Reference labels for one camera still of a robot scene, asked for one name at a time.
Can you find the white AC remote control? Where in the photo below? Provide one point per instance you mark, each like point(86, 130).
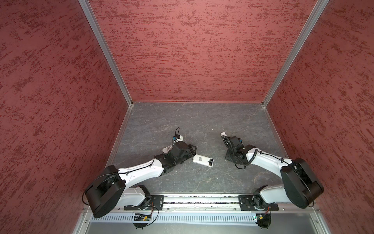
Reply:
point(202, 160)

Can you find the right aluminium corner post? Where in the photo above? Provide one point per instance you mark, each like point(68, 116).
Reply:
point(301, 39)

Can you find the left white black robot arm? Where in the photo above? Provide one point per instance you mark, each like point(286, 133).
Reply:
point(121, 186)

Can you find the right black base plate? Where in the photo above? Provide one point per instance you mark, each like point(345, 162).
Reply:
point(255, 203)

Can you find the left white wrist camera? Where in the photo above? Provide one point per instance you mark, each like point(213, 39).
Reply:
point(177, 138)

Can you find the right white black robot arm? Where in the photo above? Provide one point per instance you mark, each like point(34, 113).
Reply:
point(300, 185)

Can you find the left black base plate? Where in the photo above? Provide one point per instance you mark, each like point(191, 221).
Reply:
point(154, 202)

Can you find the aluminium corner post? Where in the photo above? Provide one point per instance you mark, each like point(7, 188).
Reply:
point(89, 14)
point(301, 39)

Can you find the white slotted cable duct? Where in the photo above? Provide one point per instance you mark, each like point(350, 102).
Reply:
point(246, 219)

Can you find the grey remote control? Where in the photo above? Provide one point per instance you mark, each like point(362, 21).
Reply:
point(167, 149)

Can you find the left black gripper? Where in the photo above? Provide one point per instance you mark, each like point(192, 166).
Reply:
point(191, 152)

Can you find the left aluminium corner post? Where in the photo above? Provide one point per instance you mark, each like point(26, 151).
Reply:
point(89, 14)

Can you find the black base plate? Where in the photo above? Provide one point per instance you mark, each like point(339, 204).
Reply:
point(255, 203)
point(154, 202)

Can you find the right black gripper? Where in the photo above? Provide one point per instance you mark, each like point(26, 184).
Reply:
point(227, 157)

